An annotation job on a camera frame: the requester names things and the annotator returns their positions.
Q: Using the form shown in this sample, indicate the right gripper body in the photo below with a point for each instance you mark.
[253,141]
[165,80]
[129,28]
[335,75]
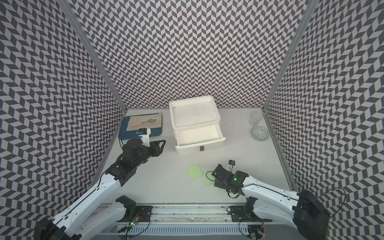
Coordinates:
[220,175]

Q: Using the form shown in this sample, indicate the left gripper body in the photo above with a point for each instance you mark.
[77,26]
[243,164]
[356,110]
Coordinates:
[152,149]

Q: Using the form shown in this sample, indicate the green sticky note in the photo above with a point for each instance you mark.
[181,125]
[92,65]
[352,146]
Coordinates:
[194,171]
[209,182]

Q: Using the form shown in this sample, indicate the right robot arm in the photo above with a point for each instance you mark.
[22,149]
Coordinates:
[301,211]

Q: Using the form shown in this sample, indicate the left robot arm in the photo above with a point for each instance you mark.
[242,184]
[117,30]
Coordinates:
[75,222]

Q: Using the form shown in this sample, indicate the white three-drawer cabinet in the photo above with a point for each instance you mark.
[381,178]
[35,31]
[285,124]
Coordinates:
[194,113]

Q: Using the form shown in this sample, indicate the blue tray mat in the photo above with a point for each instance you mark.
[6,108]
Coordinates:
[127,135]

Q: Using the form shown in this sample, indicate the beige folded cloth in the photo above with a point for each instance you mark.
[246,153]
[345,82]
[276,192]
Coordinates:
[143,118]

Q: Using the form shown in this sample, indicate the clear glass cup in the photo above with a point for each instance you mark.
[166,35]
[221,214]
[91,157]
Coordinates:
[255,118]

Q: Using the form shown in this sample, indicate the pink-handled metal spoon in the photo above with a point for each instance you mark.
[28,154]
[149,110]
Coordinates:
[141,123]

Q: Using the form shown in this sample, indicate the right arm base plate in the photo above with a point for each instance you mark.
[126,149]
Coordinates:
[240,214]

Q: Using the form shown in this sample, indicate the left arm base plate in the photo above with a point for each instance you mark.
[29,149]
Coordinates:
[143,212]

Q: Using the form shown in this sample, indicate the aluminium front rail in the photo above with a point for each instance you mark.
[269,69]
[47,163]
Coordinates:
[211,214]

